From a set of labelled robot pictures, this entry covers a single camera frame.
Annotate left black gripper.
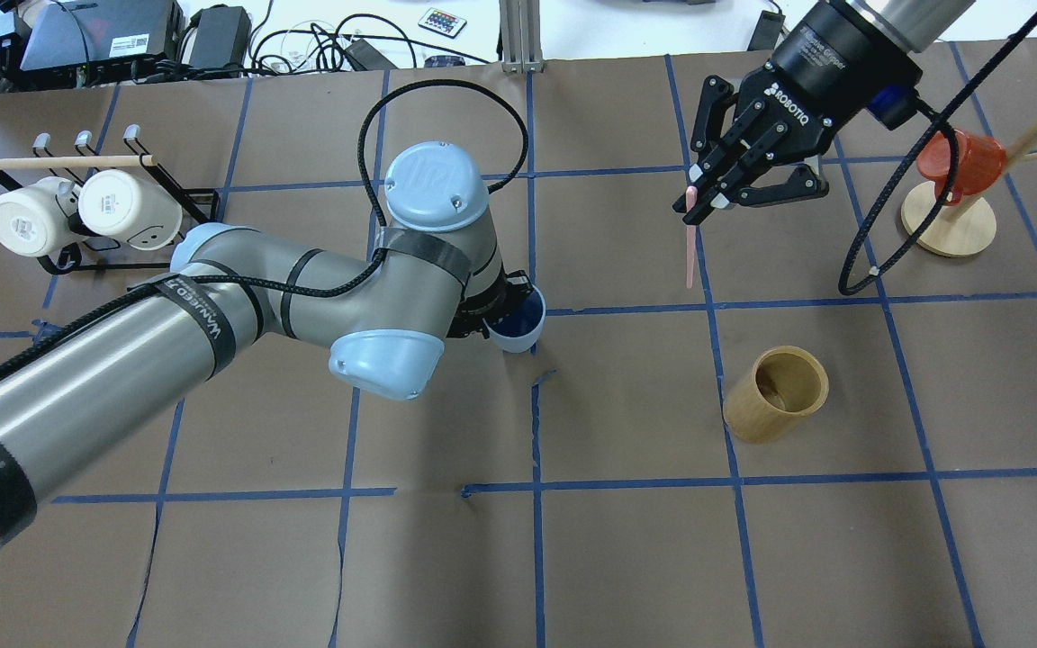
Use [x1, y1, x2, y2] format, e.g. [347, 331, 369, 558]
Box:
[446, 270, 534, 339]

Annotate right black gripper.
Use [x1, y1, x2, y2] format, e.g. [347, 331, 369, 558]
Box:
[683, 1, 922, 226]

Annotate blue plastic cup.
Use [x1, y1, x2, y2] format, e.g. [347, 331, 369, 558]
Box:
[484, 287, 546, 354]

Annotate pink chopstick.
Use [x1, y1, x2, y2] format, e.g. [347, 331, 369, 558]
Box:
[683, 184, 699, 290]

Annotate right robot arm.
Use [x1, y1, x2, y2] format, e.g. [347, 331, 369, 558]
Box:
[673, 1, 969, 226]

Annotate bamboo holder cup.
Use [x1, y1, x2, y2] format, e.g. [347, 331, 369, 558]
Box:
[723, 346, 830, 444]

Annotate red cup on stand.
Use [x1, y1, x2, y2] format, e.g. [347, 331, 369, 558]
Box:
[917, 129, 1007, 205]

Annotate black power adapter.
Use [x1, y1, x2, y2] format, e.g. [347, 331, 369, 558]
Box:
[343, 40, 398, 71]

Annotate remote control with coloured buttons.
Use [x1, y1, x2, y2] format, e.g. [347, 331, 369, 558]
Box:
[417, 7, 468, 40]

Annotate black power brick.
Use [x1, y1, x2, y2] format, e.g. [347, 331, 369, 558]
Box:
[185, 4, 251, 71]

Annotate white mug left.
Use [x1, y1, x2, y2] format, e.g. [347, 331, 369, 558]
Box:
[0, 176, 86, 258]

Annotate black computer box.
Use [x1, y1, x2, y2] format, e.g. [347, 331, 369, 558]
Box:
[21, 1, 184, 71]

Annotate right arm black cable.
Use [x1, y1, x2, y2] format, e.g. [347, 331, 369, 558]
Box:
[838, 0, 1037, 295]

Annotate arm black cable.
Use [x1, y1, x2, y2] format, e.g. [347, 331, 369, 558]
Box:
[838, 0, 1037, 295]
[0, 79, 530, 406]

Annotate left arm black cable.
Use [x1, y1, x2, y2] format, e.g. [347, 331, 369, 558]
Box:
[0, 79, 530, 406]

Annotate aluminium frame post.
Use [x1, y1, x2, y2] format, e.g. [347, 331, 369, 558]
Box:
[499, 0, 545, 74]

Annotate tangled black cables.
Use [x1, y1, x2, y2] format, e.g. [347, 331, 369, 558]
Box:
[244, 0, 492, 77]

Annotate black wire mug rack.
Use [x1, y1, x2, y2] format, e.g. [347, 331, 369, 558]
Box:
[0, 124, 220, 276]

